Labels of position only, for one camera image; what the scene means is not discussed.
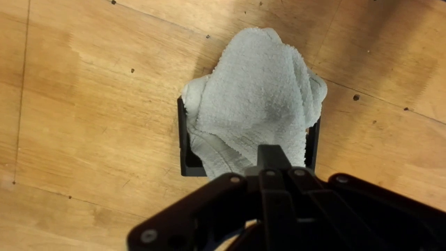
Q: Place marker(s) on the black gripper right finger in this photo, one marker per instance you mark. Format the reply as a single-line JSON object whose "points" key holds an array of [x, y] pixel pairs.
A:
{"points": [[353, 210]]}

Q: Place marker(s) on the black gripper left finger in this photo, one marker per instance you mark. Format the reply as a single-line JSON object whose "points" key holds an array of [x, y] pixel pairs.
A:
{"points": [[209, 204]]}

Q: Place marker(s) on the black perforated basket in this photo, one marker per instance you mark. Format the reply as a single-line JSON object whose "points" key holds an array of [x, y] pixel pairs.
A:
{"points": [[186, 154]]}

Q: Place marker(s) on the light grey towel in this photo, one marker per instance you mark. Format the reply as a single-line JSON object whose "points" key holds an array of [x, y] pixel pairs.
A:
{"points": [[255, 93]]}

